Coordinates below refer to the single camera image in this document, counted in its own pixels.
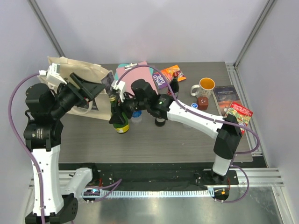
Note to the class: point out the Pocari Sweat plastic bottle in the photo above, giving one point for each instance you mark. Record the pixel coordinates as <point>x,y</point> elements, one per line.
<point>136,117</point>

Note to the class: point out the green glass bottle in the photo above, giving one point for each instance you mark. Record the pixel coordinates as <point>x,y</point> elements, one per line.
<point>119,129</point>

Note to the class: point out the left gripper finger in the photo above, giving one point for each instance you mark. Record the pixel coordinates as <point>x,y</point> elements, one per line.
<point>77,80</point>
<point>91,90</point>

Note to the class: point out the white mug orange inside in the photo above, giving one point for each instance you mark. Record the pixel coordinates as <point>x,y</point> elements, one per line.
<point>204,88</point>

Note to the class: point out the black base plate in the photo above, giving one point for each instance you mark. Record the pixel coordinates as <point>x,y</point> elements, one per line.
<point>161,176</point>

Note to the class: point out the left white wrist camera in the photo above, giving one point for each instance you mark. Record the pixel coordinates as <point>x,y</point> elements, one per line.
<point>51,77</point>

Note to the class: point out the slotted cable duct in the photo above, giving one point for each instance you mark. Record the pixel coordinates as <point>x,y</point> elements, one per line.
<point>161,194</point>

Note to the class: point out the brown red cube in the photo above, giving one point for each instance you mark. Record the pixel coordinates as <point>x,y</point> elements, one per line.
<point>202,103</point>

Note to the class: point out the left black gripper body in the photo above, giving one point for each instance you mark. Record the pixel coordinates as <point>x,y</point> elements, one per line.
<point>66,100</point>

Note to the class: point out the canvas tote bag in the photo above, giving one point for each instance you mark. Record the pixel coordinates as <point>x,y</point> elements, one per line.
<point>99,108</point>

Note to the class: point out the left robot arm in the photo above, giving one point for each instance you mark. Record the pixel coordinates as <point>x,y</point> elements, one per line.
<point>43,139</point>

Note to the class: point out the dark purple book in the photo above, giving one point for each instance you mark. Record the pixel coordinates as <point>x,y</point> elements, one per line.
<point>224,96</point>

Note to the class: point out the pink clipboard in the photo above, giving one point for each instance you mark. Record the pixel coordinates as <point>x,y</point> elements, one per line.
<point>139,73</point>

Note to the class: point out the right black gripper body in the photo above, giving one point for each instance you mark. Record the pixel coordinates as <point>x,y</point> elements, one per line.
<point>130,105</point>

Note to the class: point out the red Treehouse book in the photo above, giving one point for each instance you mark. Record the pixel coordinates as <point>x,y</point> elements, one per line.
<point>242,114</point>

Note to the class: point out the Roald Dahl book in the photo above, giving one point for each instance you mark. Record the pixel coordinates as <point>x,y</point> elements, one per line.
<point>162,81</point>

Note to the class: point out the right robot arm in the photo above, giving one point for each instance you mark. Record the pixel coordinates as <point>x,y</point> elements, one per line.
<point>225,131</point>

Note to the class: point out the Coca-Cola glass bottle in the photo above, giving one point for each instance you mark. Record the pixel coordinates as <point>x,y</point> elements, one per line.
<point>174,83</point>
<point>160,122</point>

